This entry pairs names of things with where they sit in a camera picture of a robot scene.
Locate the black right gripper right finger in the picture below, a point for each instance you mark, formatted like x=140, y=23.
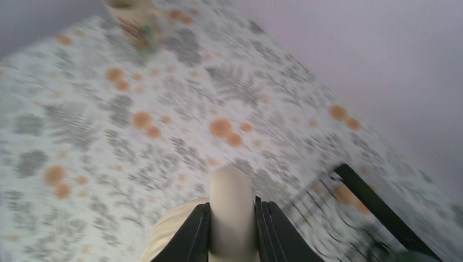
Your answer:
x=278, y=239

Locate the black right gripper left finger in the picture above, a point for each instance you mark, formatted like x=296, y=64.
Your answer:
x=181, y=233

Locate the tall floral cream mug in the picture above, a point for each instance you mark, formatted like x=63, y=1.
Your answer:
x=144, y=25

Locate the floral patterned table mat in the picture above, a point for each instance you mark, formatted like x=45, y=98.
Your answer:
x=98, y=142

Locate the black wire dish rack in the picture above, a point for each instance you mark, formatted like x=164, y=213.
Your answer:
x=376, y=213

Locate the short cream mug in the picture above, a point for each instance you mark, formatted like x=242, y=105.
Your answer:
x=233, y=232

